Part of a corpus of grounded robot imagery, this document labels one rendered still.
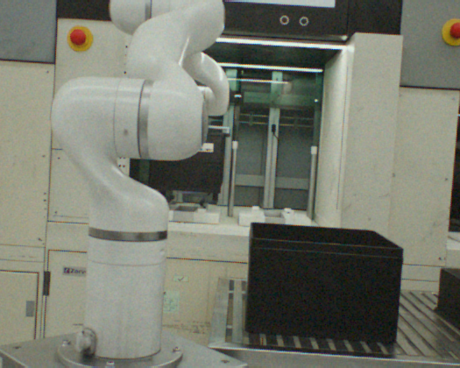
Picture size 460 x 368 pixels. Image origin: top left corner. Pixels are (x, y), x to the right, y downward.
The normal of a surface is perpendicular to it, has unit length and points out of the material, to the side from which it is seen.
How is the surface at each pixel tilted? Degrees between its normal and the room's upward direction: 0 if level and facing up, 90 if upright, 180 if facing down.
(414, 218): 90
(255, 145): 90
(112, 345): 90
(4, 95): 90
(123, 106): 75
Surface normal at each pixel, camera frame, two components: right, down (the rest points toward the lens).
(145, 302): 0.62, 0.08
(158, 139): -0.06, 0.54
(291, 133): -0.01, 0.05
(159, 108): 0.00, -0.22
